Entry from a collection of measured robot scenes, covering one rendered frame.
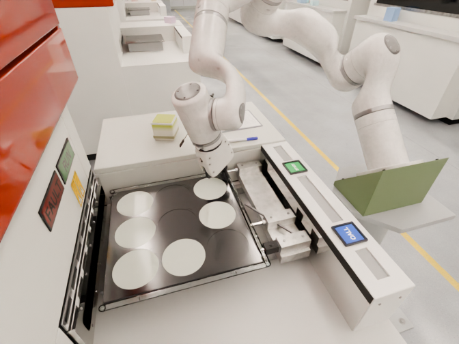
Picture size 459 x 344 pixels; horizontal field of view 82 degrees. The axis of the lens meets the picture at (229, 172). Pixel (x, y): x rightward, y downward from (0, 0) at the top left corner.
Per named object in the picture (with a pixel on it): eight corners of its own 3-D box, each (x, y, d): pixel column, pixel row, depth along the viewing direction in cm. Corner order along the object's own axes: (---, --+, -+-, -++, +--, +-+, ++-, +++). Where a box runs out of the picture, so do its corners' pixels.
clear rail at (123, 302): (99, 314, 53) (97, 310, 52) (100, 307, 54) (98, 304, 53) (271, 267, 61) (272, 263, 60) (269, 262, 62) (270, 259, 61)
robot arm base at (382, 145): (389, 169, 97) (376, 121, 99) (440, 159, 79) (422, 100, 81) (345, 179, 93) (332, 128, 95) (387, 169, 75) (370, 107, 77)
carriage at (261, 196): (280, 264, 66) (281, 257, 64) (235, 176, 94) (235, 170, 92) (309, 256, 68) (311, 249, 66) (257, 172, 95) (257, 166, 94)
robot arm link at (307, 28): (383, 81, 85) (344, 102, 100) (388, 53, 89) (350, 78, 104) (251, -12, 72) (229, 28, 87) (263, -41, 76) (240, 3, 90)
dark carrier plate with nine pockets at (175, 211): (104, 304, 54) (102, 302, 53) (113, 194, 80) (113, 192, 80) (262, 263, 61) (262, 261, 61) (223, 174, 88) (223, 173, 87)
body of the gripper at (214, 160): (204, 156, 67) (216, 181, 76) (229, 130, 71) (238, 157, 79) (185, 145, 71) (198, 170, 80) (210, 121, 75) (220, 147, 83)
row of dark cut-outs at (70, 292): (63, 332, 45) (58, 325, 43) (92, 176, 78) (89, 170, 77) (67, 330, 45) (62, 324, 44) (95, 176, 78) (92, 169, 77)
